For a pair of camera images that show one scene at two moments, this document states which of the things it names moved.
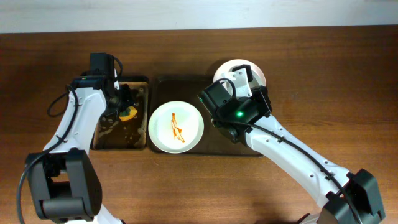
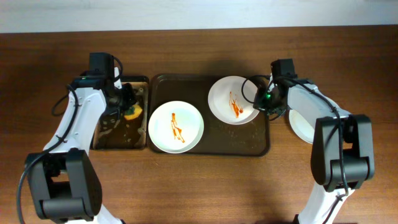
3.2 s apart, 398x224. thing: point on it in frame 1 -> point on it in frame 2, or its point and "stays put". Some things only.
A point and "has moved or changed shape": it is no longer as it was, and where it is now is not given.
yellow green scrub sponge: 128,114 has moved or changed shape
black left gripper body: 126,101 stays put
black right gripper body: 265,98 -> 262,104
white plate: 176,127 stays put
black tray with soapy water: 111,132 stays put
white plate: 259,76 -> 231,100
